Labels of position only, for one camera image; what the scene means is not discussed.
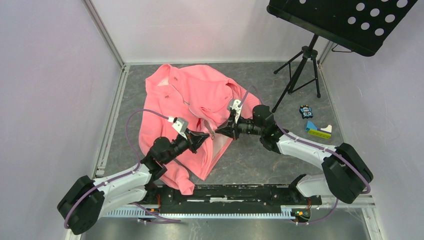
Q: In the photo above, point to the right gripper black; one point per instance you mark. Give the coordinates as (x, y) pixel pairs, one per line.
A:
(231, 124)

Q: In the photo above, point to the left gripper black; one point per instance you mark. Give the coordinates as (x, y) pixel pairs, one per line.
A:
(195, 139)

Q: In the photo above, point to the pink zip-up jacket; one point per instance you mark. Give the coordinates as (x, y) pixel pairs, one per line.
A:
(200, 95)

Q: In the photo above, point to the white object behind arm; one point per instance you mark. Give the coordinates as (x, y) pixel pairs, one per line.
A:
(327, 129)

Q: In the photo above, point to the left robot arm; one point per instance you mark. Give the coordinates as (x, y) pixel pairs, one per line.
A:
(90, 199)

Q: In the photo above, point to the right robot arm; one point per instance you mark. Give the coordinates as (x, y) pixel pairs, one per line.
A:
(344, 174)

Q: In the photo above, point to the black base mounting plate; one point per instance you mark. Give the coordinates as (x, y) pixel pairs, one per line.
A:
(227, 199)

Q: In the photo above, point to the small black blue toy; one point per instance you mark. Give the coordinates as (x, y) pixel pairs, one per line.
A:
(306, 111)

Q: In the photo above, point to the blue yellow small object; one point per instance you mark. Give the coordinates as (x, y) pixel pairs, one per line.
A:
(312, 129)

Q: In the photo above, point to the black music stand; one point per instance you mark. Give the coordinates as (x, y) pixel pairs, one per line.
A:
(360, 26)

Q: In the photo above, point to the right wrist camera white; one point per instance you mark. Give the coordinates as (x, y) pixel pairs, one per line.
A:
(235, 109)

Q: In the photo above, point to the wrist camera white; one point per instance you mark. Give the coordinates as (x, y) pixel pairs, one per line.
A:
(180, 125)
(235, 109)

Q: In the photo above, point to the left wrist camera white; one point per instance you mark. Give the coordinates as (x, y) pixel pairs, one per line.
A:
(180, 125)

